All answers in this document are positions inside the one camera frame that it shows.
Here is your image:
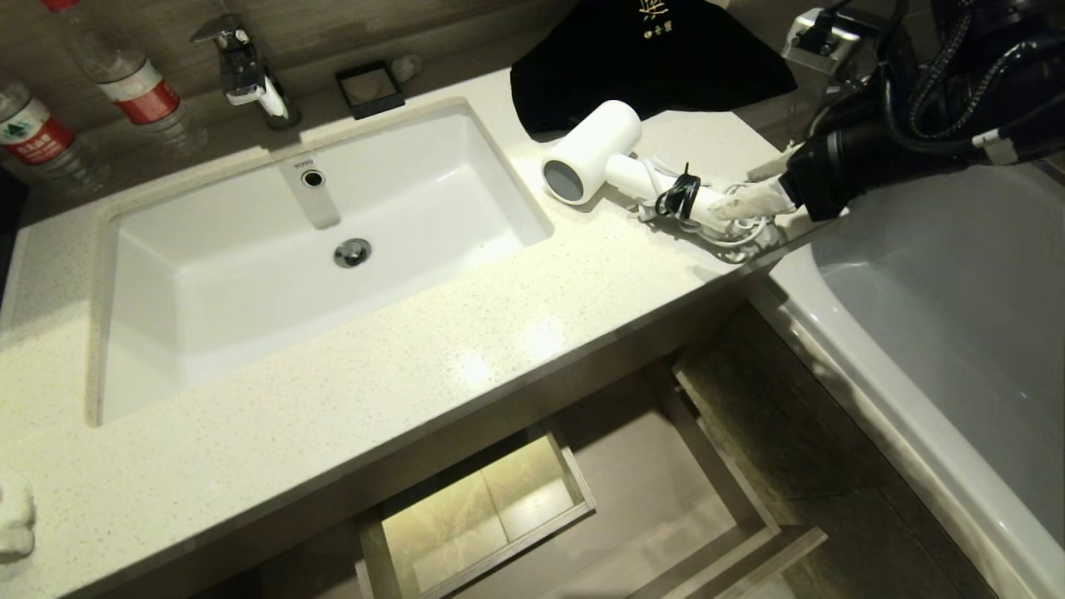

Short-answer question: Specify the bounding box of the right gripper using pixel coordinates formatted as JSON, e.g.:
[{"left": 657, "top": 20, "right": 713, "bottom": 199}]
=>
[{"left": 717, "top": 125, "right": 898, "bottom": 223}]

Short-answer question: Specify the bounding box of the white hair dryer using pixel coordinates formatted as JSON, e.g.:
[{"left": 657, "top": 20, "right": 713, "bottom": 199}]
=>
[{"left": 541, "top": 100, "right": 787, "bottom": 264}]

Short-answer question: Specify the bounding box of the large open drawer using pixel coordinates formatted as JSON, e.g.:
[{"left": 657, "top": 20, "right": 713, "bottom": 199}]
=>
[{"left": 545, "top": 349, "right": 830, "bottom": 599}]

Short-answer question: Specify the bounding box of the small open drawer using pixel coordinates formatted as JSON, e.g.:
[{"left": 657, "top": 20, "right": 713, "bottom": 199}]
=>
[{"left": 355, "top": 424, "right": 597, "bottom": 599}]

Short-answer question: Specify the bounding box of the black cloth bag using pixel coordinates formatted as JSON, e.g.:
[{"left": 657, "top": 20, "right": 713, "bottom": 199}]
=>
[{"left": 509, "top": 0, "right": 799, "bottom": 139}]

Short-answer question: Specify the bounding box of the white bathtub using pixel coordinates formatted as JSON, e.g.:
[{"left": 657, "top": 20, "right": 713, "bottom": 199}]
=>
[{"left": 747, "top": 158, "right": 1065, "bottom": 599}]

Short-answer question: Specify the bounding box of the black square soap dish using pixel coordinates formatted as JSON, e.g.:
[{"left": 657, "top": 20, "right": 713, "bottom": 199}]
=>
[{"left": 335, "top": 60, "right": 407, "bottom": 121}]

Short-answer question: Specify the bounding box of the chrome sink drain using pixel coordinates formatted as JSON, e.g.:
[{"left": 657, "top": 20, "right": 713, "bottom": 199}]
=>
[{"left": 334, "top": 237, "right": 373, "bottom": 270}]

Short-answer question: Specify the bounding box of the white sink basin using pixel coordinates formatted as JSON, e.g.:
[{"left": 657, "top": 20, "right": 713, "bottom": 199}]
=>
[{"left": 87, "top": 97, "right": 557, "bottom": 428}]

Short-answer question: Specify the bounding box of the chrome faucet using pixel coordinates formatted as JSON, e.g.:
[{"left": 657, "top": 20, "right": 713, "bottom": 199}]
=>
[{"left": 190, "top": 12, "right": 303, "bottom": 132}]

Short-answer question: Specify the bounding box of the plastic bottle red label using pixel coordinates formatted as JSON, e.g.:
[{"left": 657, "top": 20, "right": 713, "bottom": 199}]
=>
[
  {"left": 40, "top": 0, "right": 209, "bottom": 157},
  {"left": 0, "top": 81, "right": 113, "bottom": 197}
]

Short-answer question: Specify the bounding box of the white towel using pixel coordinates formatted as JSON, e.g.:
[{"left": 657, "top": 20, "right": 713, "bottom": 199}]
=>
[{"left": 0, "top": 473, "right": 37, "bottom": 560}]

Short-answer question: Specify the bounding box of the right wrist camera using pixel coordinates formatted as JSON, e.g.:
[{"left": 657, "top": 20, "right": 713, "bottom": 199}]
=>
[{"left": 780, "top": 7, "right": 886, "bottom": 82}]

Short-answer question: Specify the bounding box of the black cable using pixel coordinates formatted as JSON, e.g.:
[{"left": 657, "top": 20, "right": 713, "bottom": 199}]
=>
[{"left": 880, "top": 0, "right": 1065, "bottom": 161}]

